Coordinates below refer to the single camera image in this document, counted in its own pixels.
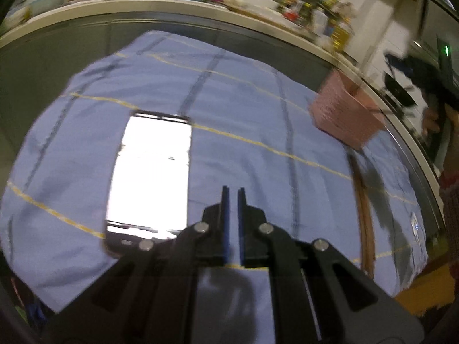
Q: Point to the blue checked cloth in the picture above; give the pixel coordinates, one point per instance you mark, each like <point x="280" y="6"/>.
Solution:
<point x="251" y="114"/>

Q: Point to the person's right hand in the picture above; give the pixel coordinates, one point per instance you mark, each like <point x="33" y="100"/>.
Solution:
<point x="430" y="122"/>

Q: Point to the white marker card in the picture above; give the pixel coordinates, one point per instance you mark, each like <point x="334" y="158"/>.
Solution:
<point x="415" y="225"/>

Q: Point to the bundle of wooden chopsticks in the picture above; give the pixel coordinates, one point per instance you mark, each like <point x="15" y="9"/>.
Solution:
<point x="365" y="222"/>

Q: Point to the pink perforated plastic basket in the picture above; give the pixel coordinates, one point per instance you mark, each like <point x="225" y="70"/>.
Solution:
<point x="340" y="118"/>

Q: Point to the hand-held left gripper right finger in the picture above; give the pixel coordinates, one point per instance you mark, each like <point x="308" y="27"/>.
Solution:
<point x="241" y="222"/>

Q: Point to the black smartphone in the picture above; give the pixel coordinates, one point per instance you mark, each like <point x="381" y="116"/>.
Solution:
<point x="150" y="172"/>

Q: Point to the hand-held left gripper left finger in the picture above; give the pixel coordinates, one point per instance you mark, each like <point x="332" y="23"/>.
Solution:
<point x="225" y="222"/>

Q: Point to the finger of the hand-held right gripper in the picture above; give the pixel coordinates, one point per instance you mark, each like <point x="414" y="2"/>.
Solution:
<point x="401" y="65"/>
<point x="400" y="89"/>

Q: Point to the large cooking oil bottle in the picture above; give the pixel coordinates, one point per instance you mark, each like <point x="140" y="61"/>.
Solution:
<point x="342" y="36"/>

